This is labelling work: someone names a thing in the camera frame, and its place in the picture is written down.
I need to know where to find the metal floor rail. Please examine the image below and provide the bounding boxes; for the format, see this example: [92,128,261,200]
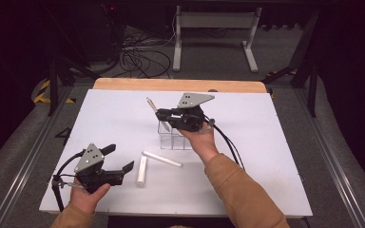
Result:
[0,85,74,228]
[293,86,365,228]

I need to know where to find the yellow black hazard tape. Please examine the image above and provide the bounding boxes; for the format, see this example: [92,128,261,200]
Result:
[32,79,77,105]

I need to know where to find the person's right hand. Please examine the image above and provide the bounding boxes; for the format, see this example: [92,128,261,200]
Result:
[179,122,221,166]

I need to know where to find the person's left hand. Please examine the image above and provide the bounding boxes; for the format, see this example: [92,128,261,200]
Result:
[69,181,112,215]

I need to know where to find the clear plastic organizer box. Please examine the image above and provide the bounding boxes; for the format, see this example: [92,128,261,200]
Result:
[157,122,194,150]

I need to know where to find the slim white pen blue ends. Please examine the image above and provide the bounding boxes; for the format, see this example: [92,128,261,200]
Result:
[142,150,183,168]

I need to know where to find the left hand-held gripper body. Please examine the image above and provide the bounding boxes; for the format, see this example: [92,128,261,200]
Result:
[74,142,125,195]

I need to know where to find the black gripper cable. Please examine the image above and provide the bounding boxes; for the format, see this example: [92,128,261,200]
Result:
[203,117,246,172]
[50,149,86,213]

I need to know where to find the black metal stand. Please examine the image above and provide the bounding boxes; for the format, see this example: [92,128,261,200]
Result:
[42,0,101,117]
[260,9,319,118]

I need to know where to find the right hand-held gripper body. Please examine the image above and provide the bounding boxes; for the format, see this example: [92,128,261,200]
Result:
[166,92,216,133]

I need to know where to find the thick white tube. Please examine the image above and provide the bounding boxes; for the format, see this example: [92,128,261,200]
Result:
[135,155,148,188]

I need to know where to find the white metal stand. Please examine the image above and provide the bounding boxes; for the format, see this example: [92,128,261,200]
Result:
[172,5,263,73]

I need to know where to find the tangle of black floor cables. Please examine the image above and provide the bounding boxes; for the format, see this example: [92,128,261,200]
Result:
[110,25,172,80]

